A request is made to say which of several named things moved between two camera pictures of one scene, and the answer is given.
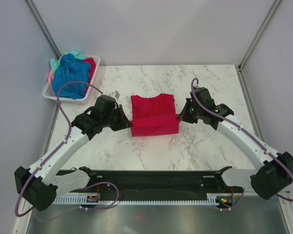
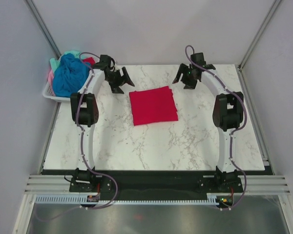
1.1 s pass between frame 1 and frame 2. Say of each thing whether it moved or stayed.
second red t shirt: stayed
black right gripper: moved
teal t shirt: stayed
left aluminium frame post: stayed
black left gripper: moved
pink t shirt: stayed
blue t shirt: stayed
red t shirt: moved
